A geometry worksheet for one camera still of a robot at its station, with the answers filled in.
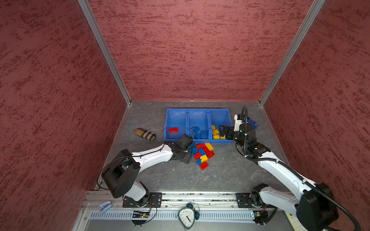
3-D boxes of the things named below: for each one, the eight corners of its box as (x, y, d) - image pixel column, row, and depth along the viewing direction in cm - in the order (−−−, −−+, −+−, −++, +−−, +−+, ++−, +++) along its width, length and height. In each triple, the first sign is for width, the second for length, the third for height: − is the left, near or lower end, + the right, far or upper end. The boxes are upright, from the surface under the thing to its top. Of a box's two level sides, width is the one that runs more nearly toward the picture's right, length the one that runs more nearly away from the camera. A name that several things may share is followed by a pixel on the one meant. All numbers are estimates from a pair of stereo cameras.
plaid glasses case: (134, 135, 101) (132, 133, 99) (138, 128, 105) (137, 126, 102) (153, 142, 98) (152, 140, 96) (157, 135, 101) (156, 133, 99)
